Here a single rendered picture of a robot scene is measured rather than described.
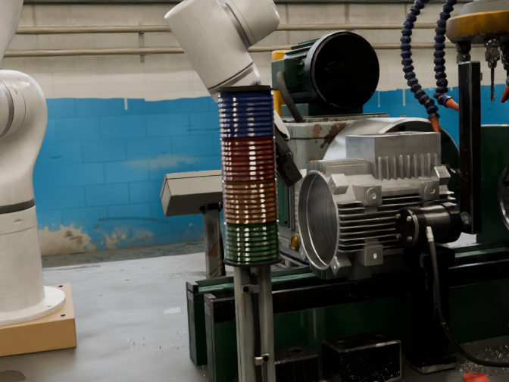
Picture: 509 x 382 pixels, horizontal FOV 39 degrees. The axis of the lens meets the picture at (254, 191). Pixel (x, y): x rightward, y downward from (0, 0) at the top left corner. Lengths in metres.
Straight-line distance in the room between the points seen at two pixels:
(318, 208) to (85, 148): 5.42
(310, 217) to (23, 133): 0.53
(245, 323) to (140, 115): 5.86
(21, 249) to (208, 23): 0.52
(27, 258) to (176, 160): 5.39
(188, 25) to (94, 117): 5.49
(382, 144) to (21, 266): 0.65
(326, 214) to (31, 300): 0.54
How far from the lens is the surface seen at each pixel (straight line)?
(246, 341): 0.79
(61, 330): 1.30
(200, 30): 1.10
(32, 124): 1.34
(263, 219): 0.75
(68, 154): 6.56
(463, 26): 1.26
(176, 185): 1.29
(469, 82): 1.10
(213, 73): 1.11
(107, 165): 6.58
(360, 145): 1.17
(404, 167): 1.16
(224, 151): 0.75
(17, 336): 1.30
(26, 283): 1.33
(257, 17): 1.11
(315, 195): 1.22
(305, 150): 1.61
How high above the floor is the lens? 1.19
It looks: 6 degrees down
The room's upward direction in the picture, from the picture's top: 2 degrees counter-clockwise
